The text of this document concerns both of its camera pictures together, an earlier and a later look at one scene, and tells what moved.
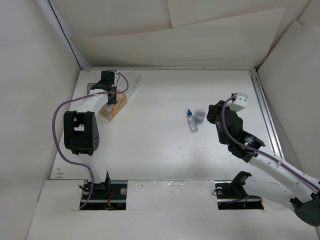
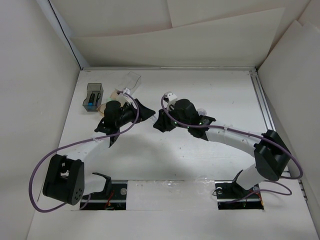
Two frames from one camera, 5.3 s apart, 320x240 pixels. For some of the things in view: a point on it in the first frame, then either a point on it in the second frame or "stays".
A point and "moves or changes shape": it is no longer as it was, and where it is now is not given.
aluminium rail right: x=266 y=113 stays
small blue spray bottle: x=193 y=124 moves or changes shape
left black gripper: x=113 y=101 → x=144 y=112
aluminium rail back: x=124 y=68 stays
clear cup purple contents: x=199 y=115 stays
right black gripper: x=213 y=110 → x=162 y=123
